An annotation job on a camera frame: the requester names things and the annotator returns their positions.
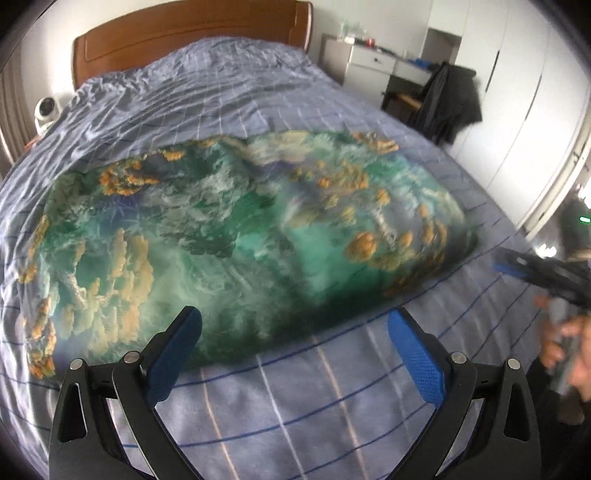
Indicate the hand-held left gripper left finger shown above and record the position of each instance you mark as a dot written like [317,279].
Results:
[178,360]

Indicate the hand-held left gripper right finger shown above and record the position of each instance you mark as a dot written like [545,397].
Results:
[418,364]

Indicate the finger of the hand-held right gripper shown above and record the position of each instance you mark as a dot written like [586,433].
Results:
[540,274]

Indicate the green cloud print jacket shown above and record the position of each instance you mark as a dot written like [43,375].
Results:
[231,240]

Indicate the person's right hand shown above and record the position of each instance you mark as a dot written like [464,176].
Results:
[582,364]

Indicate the white door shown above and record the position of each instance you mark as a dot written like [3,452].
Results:
[554,198]

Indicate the white wardrobe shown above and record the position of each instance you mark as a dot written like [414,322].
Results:
[517,69]

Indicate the black jacket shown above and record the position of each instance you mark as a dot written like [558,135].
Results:
[448,101]

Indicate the wooden chair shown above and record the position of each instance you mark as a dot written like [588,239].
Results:
[406,99]

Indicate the blue items on desk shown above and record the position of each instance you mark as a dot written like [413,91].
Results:
[422,62]

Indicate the white desk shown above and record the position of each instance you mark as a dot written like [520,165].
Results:
[369,64]

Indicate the blue checked bed blanket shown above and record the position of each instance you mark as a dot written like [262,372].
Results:
[207,92]

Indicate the beige curtain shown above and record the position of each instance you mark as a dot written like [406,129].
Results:
[9,124]

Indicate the clear plastic container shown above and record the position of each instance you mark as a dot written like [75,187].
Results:
[352,30]

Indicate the wooden headboard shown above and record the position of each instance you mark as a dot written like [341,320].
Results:
[184,32]

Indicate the white security camera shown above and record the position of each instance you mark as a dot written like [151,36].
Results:
[46,110]

